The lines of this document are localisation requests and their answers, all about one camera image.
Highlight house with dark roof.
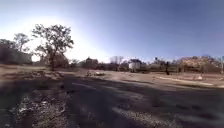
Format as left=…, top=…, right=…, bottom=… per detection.
left=127, top=58, right=143, bottom=73

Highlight brown gravel dirt ground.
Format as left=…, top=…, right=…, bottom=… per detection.
left=0, top=64, right=224, bottom=128

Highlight leafy dark tree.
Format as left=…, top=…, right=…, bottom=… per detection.
left=31, top=23, right=75, bottom=71

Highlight brown trees and bushes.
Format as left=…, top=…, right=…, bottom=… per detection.
left=143, top=54, right=224, bottom=75

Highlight small tree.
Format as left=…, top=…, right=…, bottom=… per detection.
left=13, top=32, right=32, bottom=54

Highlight dark building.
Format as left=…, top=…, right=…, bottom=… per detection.
left=0, top=38, right=34, bottom=66

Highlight dark post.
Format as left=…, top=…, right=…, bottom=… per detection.
left=164, top=60, right=171, bottom=76

